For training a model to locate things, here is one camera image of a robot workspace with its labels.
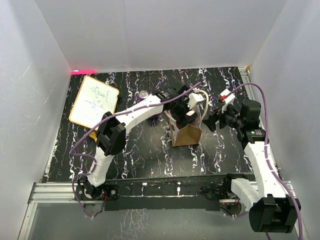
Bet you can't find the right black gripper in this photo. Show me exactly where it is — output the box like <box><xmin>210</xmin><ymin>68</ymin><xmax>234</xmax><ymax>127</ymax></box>
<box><xmin>202</xmin><ymin>101</ymin><xmax>245</xmax><ymax>132</ymax></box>

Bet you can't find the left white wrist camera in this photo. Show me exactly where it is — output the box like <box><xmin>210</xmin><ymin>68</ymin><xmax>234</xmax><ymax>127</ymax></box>
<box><xmin>187</xmin><ymin>89</ymin><xmax>205</xmax><ymax>110</ymax></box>

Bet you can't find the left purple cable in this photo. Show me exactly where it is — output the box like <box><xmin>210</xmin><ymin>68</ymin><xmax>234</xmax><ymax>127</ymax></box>
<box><xmin>69</xmin><ymin>81</ymin><xmax>202</xmax><ymax>221</ymax></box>

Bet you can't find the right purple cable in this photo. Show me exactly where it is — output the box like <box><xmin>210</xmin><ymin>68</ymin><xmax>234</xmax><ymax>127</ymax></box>
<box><xmin>219</xmin><ymin>83</ymin><xmax>305</xmax><ymax>240</ymax></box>

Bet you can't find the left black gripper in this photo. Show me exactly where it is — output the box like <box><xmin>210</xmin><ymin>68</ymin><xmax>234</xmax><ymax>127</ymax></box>
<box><xmin>169</xmin><ymin>95</ymin><xmax>197</xmax><ymax>128</ymax></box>

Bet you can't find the purple Fanta can middle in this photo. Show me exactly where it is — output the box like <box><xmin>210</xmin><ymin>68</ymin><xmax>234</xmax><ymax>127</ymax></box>
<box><xmin>150</xmin><ymin>114</ymin><xmax>159</xmax><ymax>120</ymax></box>

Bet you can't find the purple Fanta can rear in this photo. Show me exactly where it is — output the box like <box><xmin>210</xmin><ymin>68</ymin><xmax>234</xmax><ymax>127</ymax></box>
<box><xmin>137</xmin><ymin>90</ymin><xmax>149</xmax><ymax>103</ymax></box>

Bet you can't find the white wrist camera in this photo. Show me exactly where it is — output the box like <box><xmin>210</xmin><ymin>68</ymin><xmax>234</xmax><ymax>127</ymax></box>
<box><xmin>187</xmin><ymin>89</ymin><xmax>205</xmax><ymax>110</ymax></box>
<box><xmin>218</xmin><ymin>89</ymin><xmax>236</xmax><ymax>113</ymax></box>

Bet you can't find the purple fanta can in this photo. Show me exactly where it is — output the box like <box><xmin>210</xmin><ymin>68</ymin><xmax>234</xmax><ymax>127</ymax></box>
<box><xmin>150</xmin><ymin>114</ymin><xmax>159</xmax><ymax>120</ymax></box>
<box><xmin>137</xmin><ymin>90</ymin><xmax>149</xmax><ymax>103</ymax></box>

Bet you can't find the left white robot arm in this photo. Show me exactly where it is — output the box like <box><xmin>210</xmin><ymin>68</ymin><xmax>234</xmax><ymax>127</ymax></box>
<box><xmin>74</xmin><ymin>85</ymin><xmax>204</xmax><ymax>200</ymax></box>

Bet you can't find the black base frame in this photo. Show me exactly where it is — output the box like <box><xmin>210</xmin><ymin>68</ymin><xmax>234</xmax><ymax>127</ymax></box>
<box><xmin>72</xmin><ymin>173</ymin><xmax>255</xmax><ymax>212</ymax></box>

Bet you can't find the yellow framed whiteboard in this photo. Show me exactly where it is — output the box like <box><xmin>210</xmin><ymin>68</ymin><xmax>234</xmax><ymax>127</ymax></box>
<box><xmin>68</xmin><ymin>75</ymin><xmax>120</xmax><ymax>129</ymax></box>

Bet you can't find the purple cable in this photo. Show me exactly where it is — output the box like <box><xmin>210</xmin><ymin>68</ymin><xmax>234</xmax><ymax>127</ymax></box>
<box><xmin>219</xmin><ymin>83</ymin><xmax>305</xmax><ymax>240</ymax></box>
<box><xmin>69</xmin><ymin>81</ymin><xmax>202</xmax><ymax>221</ymax></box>

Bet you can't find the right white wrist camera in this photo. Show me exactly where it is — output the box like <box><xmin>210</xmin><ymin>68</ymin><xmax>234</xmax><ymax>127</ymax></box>
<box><xmin>218</xmin><ymin>89</ymin><xmax>236</xmax><ymax>113</ymax></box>

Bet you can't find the brown canvas tote bag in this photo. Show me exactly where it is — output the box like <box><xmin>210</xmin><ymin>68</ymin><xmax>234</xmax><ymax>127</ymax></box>
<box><xmin>165</xmin><ymin>89</ymin><xmax>210</xmax><ymax>148</ymax></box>

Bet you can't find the pink tape strip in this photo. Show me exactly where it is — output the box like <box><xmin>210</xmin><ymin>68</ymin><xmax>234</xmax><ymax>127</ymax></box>
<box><xmin>70</xmin><ymin>70</ymin><xmax>97</xmax><ymax>76</ymax></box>

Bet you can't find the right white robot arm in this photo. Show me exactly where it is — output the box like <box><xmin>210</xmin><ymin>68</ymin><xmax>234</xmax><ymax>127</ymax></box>
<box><xmin>203</xmin><ymin>96</ymin><xmax>301</xmax><ymax>234</ymax></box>

